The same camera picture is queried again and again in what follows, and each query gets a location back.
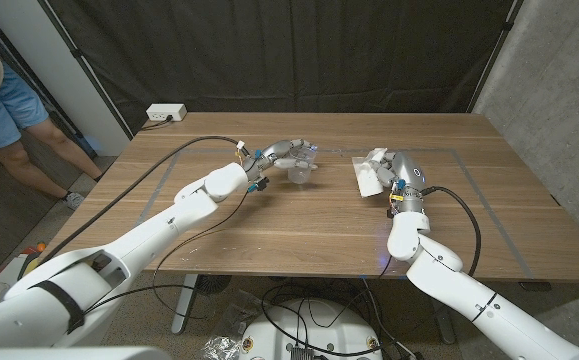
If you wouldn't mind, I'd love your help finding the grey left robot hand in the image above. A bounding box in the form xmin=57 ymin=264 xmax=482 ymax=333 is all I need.
xmin=241 ymin=138 xmax=319 ymax=184

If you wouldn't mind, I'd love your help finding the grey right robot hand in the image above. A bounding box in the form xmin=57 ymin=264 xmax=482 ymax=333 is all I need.
xmin=366 ymin=149 xmax=428 ymax=215

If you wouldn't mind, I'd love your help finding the clear plastic measuring cup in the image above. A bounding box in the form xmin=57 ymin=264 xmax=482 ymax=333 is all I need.
xmin=287 ymin=147 xmax=318 ymax=185

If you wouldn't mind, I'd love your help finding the white tissue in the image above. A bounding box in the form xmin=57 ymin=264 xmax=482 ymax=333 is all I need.
xmin=351 ymin=147 xmax=389 ymax=199

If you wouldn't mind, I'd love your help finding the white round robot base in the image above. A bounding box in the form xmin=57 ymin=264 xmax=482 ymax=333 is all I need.
xmin=238 ymin=298 xmax=384 ymax=360

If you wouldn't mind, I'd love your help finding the grey tape outline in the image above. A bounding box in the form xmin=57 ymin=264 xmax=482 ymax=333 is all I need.
xmin=136 ymin=147 xmax=535 ymax=280

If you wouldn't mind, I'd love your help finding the black backdrop curtain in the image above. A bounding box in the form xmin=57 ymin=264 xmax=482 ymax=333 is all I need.
xmin=38 ymin=0 xmax=520 ymax=136

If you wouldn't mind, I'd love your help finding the white power strip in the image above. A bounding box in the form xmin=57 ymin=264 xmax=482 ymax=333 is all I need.
xmin=145 ymin=103 xmax=188 ymax=123

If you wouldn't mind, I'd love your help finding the black backdrop stand pole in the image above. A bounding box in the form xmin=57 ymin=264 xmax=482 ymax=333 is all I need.
xmin=466 ymin=0 xmax=525 ymax=114
xmin=38 ymin=0 xmax=134 ymax=139

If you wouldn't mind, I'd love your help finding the black round fan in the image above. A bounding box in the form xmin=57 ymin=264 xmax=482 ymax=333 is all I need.
xmin=194 ymin=273 xmax=233 ymax=296

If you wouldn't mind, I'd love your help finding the grey table leg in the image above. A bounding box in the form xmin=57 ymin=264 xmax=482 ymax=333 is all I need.
xmin=426 ymin=279 xmax=458 ymax=346

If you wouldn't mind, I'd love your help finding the clear plastic wrapper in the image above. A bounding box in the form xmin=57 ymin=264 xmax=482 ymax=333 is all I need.
xmin=218 ymin=289 xmax=265 ymax=337

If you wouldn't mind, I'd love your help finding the white table leg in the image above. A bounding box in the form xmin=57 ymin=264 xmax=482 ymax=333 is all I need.
xmin=171 ymin=273 xmax=200 ymax=335

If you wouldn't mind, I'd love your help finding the crumpled silver foil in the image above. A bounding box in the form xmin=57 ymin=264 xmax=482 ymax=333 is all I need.
xmin=203 ymin=335 xmax=243 ymax=360

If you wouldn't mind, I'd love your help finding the person in blue shorts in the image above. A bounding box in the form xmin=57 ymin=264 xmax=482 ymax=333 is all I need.
xmin=0 ymin=24 xmax=105 ymax=211

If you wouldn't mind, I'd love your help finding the yellow black white board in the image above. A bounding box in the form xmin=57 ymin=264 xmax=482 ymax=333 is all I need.
xmin=16 ymin=252 xmax=43 ymax=281

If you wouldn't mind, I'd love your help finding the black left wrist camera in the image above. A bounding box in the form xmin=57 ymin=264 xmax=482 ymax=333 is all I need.
xmin=246 ymin=175 xmax=270 ymax=194

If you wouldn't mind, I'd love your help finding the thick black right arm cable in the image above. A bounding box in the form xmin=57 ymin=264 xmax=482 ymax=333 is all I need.
xmin=421 ymin=185 xmax=483 ymax=277

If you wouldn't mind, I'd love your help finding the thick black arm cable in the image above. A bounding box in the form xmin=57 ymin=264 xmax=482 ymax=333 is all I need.
xmin=421 ymin=185 xmax=483 ymax=277
xmin=38 ymin=135 xmax=250 ymax=264

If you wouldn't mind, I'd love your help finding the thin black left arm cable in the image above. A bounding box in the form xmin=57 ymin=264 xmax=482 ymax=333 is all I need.
xmin=81 ymin=191 xmax=250 ymax=321

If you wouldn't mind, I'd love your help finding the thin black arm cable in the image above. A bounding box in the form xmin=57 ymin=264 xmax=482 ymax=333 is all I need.
xmin=378 ymin=254 xmax=395 ymax=281
xmin=81 ymin=191 xmax=250 ymax=321

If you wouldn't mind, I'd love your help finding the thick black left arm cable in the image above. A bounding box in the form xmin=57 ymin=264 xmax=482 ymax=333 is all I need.
xmin=38 ymin=135 xmax=250 ymax=264

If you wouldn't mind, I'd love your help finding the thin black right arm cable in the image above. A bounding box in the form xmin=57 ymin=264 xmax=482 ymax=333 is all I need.
xmin=378 ymin=254 xmax=395 ymax=281

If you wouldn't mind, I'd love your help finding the black power strip cord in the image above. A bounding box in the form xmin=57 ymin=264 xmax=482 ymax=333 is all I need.
xmin=141 ymin=115 xmax=174 ymax=132

